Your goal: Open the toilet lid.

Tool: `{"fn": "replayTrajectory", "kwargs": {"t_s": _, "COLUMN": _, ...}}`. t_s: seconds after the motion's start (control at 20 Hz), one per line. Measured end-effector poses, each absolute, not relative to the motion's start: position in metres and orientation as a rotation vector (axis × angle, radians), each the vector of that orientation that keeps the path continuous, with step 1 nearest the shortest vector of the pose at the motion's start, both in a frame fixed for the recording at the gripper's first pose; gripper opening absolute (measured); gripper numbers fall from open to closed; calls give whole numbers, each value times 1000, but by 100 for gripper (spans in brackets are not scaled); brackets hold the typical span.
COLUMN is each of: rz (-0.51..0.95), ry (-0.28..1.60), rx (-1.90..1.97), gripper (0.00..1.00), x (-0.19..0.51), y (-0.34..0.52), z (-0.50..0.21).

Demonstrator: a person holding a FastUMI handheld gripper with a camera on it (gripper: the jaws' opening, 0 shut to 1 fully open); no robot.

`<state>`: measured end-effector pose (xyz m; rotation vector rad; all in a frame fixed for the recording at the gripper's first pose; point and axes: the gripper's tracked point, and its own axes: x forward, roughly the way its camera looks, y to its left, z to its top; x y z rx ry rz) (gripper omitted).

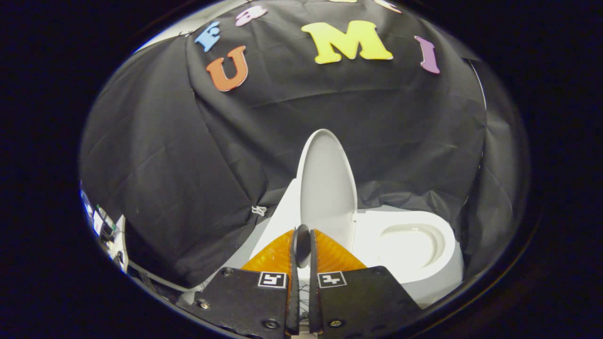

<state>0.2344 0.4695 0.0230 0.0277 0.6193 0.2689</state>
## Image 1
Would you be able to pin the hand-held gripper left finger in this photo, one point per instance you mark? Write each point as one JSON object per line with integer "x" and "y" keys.
{"x": 245, "y": 301}

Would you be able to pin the white cloth tie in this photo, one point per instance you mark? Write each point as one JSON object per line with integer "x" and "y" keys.
{"x": 259, "y": 211}

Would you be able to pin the black backdrop cloth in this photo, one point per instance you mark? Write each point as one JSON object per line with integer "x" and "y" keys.
{"x": 188, "y": 155}

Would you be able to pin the cluttered shelf items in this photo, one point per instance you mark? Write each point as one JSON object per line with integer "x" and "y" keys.
{"x": 106, "y": 230}

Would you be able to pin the black round lid pull tab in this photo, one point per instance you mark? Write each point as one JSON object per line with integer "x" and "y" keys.
{"x": 301, "y": 245}

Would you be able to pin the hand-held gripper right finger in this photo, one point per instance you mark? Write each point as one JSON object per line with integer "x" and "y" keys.
{"x": 362, "y": 301}

